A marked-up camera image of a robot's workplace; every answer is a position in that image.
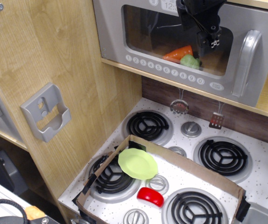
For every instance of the back left black burner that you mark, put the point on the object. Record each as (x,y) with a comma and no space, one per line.
(149,125)

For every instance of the black burner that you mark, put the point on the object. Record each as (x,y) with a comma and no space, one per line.
(149,125)
(224,156)
(113,185)
(193,206)

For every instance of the front right black burner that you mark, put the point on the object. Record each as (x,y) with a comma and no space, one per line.
(193,206)

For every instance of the grey front stove knob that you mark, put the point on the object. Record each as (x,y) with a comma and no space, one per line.
(135,216)

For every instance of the back right black burner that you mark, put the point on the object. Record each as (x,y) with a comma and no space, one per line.
(224,156)

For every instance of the wooden microwave shelf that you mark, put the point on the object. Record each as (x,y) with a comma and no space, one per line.
(260,108)

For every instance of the front left black burner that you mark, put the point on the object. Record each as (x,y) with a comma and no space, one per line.
(113,185)

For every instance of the grey back stove knob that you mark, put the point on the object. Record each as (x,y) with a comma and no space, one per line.
(191,129)

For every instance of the grey wall phone holder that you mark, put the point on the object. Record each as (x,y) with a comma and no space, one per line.
(38,106)

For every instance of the black box on floor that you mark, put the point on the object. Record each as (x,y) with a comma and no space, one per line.
(10,177)

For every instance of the light green toy plate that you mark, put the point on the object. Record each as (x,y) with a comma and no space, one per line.
(138,164)

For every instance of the hanging silver toy strainer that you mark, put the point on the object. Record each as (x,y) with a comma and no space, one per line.
(179,106)

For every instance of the brown cardboard barrier frame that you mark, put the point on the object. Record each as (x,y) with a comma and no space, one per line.
(180,172)

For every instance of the grey middle stove knob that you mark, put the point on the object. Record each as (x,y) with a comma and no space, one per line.
(178,150)

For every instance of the hanging toy spatula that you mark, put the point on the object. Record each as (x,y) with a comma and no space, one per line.
(217,119)

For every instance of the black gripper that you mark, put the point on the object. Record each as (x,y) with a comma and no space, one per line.
(204,14)

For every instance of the grey centre stove knob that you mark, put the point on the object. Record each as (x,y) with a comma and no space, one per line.
(158,183)

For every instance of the grey stove knob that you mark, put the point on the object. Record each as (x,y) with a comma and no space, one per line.
(178,150)
(191,129)
(158,183)
(135,216)

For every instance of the red toy cheese wedge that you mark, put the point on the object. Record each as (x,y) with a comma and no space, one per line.
(151,196)

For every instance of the grey toy microwave door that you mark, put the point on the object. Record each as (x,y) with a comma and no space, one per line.
(138,33)

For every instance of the green toy lettuce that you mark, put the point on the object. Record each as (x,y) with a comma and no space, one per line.
(190,61)

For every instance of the orange toy carrot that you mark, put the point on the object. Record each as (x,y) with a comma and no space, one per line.
(176,55)

